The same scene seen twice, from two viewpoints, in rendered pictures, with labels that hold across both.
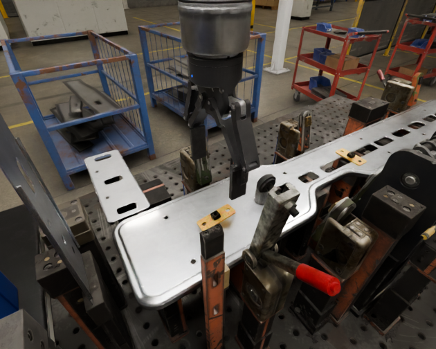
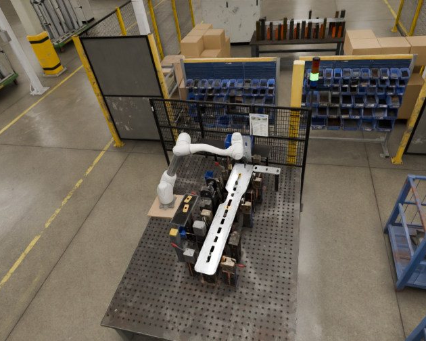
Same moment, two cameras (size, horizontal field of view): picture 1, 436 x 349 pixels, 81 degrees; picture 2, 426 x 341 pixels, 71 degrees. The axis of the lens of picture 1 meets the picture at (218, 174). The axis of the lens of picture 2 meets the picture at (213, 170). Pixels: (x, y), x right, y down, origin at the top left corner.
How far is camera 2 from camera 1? 323 cm
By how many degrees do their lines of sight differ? 94
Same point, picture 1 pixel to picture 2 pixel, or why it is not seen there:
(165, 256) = (240, 167)
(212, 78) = not seen: hidden behind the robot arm
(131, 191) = (259, 170)
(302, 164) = (236, 197)
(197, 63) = not seen: hidden behind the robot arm
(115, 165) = (271, 171)
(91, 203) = (293, 187)
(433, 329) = (197, 216)
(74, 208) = (256, 158)
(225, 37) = not seen: hidden behind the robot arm
